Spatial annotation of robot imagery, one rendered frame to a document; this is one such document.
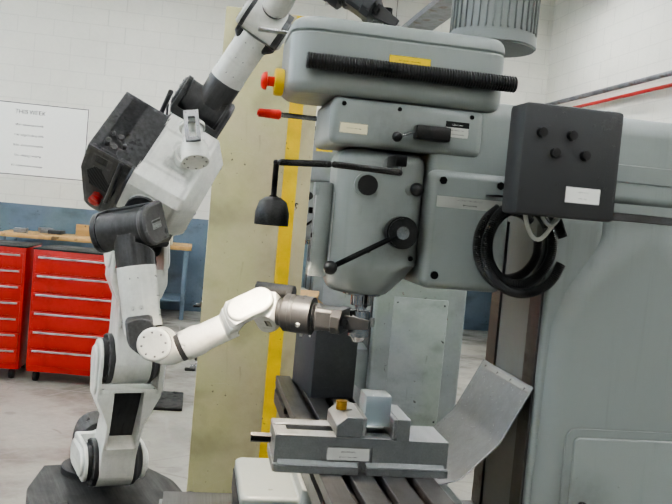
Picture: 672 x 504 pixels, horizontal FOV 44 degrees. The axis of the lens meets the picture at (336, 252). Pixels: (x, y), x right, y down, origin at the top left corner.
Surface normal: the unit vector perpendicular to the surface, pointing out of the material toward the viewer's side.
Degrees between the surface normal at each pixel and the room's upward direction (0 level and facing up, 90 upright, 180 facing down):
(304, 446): 90
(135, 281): 83
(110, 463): 103
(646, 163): 90
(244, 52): 109
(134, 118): 58
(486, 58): 90
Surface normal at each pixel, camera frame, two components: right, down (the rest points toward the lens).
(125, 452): 0.35, 0.54
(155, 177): 0.43, -0.45
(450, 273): 0.17, 0.07
